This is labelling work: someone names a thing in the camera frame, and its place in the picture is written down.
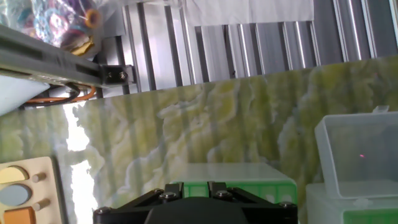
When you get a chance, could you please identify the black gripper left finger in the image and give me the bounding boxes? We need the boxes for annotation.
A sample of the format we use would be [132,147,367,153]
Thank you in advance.
[94,182,190,224]

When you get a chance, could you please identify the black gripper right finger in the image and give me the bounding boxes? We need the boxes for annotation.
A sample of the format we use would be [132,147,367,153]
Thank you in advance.
[203,182,298,224]

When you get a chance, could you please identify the green rack pipette tip box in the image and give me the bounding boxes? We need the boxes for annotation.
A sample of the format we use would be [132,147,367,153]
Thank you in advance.
[306,105,398,224]
[170,162,299,206]

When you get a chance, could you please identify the green marble pattern mat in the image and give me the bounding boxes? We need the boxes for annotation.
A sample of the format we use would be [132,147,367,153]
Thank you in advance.
[0,55,398,224]

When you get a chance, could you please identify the wooden shape puzzle board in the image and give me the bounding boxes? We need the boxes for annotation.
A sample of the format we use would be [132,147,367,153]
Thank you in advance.
[0,156,65,224]

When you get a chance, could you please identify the orange tube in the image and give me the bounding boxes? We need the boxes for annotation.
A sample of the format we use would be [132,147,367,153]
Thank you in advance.
[24,85,98,105]

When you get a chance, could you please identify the orange square puzzle piece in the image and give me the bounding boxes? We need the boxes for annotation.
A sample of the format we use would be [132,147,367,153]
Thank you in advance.
[2,206,37,224]

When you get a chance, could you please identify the grey oval puzzle piece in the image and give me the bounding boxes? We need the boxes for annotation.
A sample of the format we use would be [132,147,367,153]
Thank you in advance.
[0,183,33,207]

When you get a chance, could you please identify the yellow semicircle puzzle piece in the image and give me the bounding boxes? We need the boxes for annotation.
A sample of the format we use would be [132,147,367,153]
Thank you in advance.
[0,166,30,185]

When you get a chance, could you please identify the clear bag colourful toys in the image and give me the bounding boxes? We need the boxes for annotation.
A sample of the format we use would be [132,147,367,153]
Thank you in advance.
[0,0,105,58]

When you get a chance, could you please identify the black corner bracket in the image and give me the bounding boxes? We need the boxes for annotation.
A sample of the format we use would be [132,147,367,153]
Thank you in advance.
[99,63,137,85]

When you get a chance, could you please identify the grey aluminium frame rail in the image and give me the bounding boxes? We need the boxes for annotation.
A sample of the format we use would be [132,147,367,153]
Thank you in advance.
[0,24,137,91]

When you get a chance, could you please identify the yellow ring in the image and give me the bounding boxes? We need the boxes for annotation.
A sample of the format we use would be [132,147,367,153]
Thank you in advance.
[84,8,102,29]

